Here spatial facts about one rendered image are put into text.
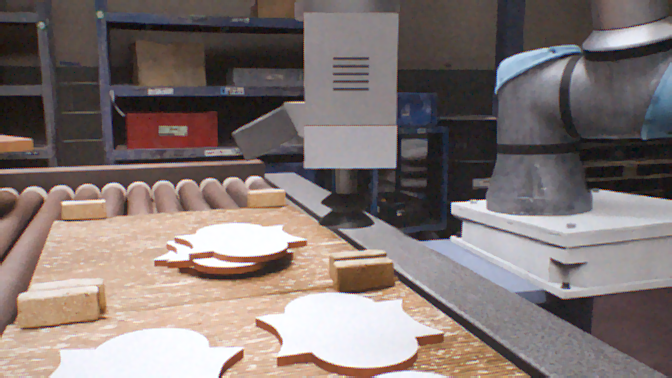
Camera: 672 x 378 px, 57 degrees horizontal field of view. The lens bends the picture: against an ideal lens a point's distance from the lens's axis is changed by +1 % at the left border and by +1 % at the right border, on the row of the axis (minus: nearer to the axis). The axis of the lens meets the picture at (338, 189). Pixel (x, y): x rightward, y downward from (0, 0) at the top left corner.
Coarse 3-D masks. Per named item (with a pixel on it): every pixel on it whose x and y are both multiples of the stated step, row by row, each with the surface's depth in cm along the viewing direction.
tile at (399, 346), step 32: (256, 320) 50; (288, 320) 49; (320, 320) 49; (352, 320) 49; (384, 320) 49; (288, 352) 44; (320, 352) 44; (352, 352) 44; (384, 352) 44; (416, 352) 44
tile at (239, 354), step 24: (120, 336) 46; (144, 336) 46; (168, 336) 46; (192, 336) 46; (72, 360) 42; (96, 360) 42; (120, 360) 42; (144, 360) 42; (168, 360) 42; (192, 360) 42; (216, 360) 42
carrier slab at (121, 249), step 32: (64, 224) 87; (96, 224) 87; (128, 224) 87; (160, 224) 87; (192, 224) 86; (256, 224) 86; (288, 224) 86; (64, 256) 71; (96, 256) 71; (128, 256) 71; (160, 256) 71; (320, 256) 71; (128, 288) 60; (160, 288) 60; (192, 288) 60; (224, 288) 60; (256, 288) 60; (288, 288) 60; (320, 288) 60
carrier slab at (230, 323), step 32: (384, 288) 60; (96, 320) 52; (128, 320) 52; (160, 320) 52; (192, 320) 52; (224, 320) 52; (416, 320) 52; (448, 320) 52; (0, 352) 46; (32, 352) 46; (256, 352) 45; (448, 352) 46; (480, 352) 46
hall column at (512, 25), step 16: (512, 0) 466; (512, 16) 468; (496, 32) 482; (512, 32) 471; (496, 48) 483; (512, 48) 473; (496, 64) 484; (496, 80) 485; (496, 96) 486; (496, 112) 487
